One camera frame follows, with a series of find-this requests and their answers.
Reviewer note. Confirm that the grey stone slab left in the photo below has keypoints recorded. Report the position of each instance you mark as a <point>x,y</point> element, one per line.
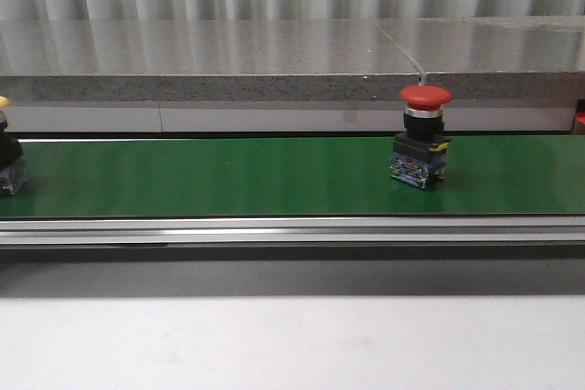
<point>200,61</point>

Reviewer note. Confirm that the yellow mushroom push button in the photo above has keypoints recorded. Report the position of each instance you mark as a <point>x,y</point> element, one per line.
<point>14,173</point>

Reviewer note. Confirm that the white panel under slab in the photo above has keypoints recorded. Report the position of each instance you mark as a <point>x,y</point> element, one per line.
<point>165,117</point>

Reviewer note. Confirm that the grey stone slab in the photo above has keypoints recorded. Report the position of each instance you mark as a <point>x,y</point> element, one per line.
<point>200,61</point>
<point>496,58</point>

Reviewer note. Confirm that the red mushroom push button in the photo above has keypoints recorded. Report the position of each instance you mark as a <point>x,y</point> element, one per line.
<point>419,152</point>

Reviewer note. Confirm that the aluminium conveyor side rail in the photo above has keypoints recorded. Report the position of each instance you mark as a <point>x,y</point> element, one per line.
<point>425,231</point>

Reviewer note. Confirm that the green conveyor belt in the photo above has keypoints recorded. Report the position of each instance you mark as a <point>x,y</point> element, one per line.
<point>322,176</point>

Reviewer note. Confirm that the grey stone slab right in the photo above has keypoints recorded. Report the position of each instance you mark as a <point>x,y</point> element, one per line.
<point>496,58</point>

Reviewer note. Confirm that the red object at right edge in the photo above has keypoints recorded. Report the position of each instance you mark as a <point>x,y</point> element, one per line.
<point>579,123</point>

